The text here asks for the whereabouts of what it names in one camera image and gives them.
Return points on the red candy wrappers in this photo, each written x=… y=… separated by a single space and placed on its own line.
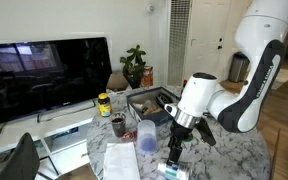
x=131 y=135

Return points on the orange snack box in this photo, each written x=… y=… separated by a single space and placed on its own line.
x=147 y=79

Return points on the clear plastic cup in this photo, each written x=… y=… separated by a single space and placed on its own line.
x=146 y=137

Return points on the yellow lid vitamin bottle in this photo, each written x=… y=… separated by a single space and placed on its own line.
x=104 y=105

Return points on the white tv stand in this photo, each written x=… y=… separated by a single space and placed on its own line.
x=61 y=136

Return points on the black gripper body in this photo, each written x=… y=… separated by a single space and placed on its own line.
x=178 y=134

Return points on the green potted plant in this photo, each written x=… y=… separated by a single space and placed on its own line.
x=133 y=66

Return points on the black television screen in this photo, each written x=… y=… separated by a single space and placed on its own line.
x=45 y=75

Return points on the dark blue cardboard box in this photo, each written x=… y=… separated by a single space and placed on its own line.
x=149 y=105

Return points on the brown cardboard box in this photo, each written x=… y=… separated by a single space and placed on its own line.
x=117 y=82

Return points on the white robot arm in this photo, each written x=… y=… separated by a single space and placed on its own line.
x=260 y=39

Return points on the white paper napkin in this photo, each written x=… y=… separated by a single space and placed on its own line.
x=120 y=162

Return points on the green plastic lid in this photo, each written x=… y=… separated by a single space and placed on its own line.
x=188 y=138

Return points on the dark glass cup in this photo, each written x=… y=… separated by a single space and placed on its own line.
x=119 y=124

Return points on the silver trash can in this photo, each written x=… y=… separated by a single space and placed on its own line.
x=238 y=67

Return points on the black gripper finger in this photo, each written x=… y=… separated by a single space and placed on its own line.
x=175 y=155

